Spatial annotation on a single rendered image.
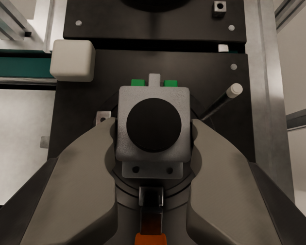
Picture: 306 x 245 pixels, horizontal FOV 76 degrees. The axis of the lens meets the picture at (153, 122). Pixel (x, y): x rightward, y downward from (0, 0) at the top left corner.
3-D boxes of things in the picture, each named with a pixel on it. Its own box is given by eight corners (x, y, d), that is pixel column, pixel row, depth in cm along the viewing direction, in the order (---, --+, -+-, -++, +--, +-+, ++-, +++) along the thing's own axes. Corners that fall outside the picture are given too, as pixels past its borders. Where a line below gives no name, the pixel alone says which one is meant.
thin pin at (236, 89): (207, 120, 21) (243, 94, 13) (199, 120, 21) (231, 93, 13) (207, 113, 21) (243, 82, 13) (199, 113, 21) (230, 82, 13)
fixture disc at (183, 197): (214, 210, 21) (221, 215, 19) (86, 207, 21) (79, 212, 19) (210, 88, 24) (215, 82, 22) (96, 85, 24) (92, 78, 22)
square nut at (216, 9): (223, 17, 26) (226, 11, 25) (212, 17, 26) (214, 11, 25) (223, 7, 26) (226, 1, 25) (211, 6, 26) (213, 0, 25)
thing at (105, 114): (112, 132, 21) (110, 130, 19) (98, 131, 21) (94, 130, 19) (113, 114, 21) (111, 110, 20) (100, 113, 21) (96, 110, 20)
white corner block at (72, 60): (97, 88, 26) (88, 75, 22) (63, 87, 26) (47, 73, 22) (100, 55, 27) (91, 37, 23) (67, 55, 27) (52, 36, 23)
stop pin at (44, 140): (64, 149, 27) (49, 148, 23) (55, 149, 27) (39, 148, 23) (65, 139, 27) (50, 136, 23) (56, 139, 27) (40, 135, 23)
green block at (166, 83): (171, 108, 22) (177, 93, 17) (160, 108, 22) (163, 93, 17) (171, 98, 22) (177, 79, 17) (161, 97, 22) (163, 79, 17)
